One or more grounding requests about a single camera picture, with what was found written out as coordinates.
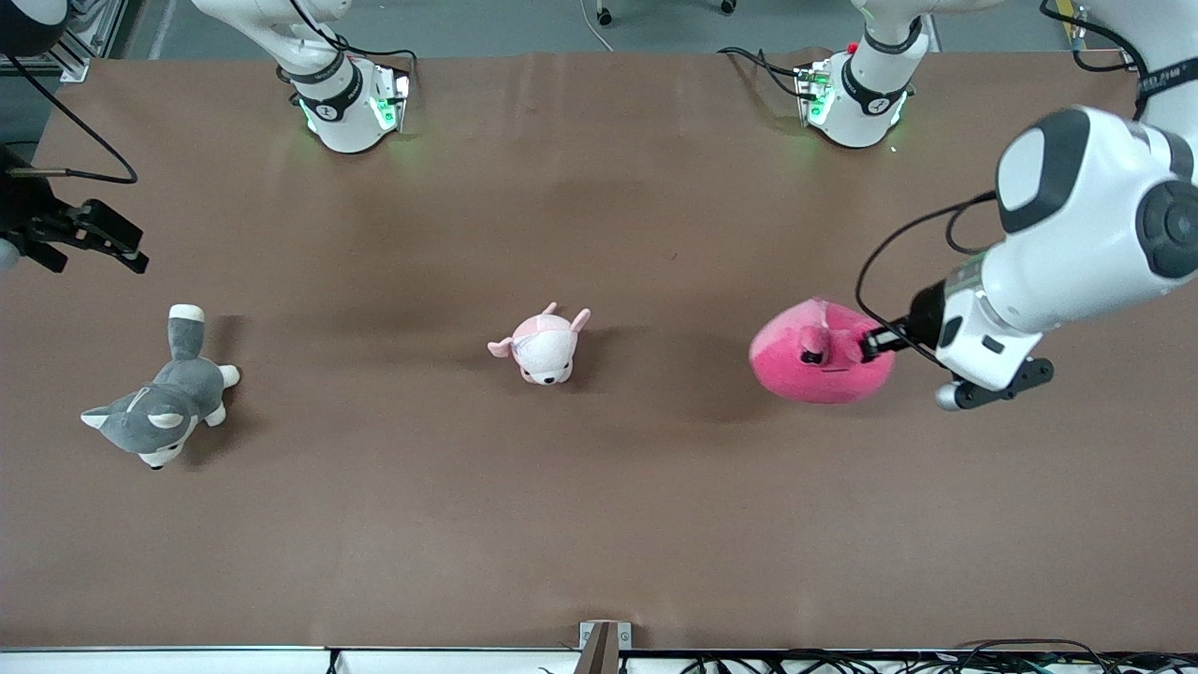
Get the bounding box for white table edge rail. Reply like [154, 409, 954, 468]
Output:
[0, 646, 1198, 674]

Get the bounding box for grey husky plush toy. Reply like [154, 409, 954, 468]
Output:
[80, 304, 241, 471]

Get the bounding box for hot pink round plush toy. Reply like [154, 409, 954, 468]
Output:
[749, 298, 896, 405]

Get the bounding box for white floor cable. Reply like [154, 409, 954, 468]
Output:
[578, 0, 616, 54]

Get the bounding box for metal table edge bracket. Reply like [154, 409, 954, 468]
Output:
[578, 621, 634, 674]

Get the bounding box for aluminium frame profile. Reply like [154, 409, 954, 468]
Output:
[42, 0, 127, 83]

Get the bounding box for black right arm base cable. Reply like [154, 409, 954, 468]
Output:
[288, 0, 419, 104]

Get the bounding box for pale pink plush dog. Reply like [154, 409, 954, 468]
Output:
[487, 301, 592, 387]

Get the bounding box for black left arm base cables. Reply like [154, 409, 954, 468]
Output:
[719, 45, 817, 101]

